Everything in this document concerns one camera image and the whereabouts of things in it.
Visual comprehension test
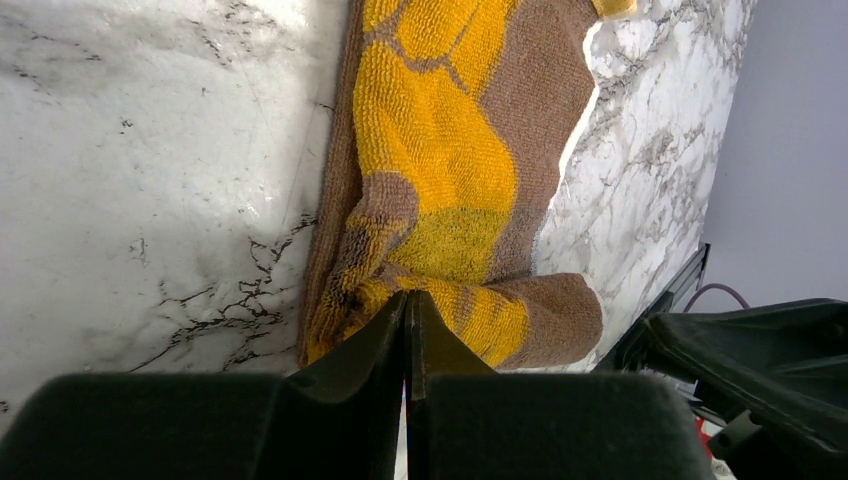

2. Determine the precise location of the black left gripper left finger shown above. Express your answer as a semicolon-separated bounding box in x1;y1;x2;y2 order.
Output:
1;294;407;479

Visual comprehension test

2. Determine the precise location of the yellow brown bear towel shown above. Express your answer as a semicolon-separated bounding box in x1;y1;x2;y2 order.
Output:
298;1;637;369

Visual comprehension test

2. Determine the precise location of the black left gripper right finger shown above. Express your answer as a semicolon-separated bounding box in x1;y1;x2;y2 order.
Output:
405;291;712;479

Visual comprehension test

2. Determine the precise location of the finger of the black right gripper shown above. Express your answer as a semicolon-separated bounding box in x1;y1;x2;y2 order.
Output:
597;298;847;479

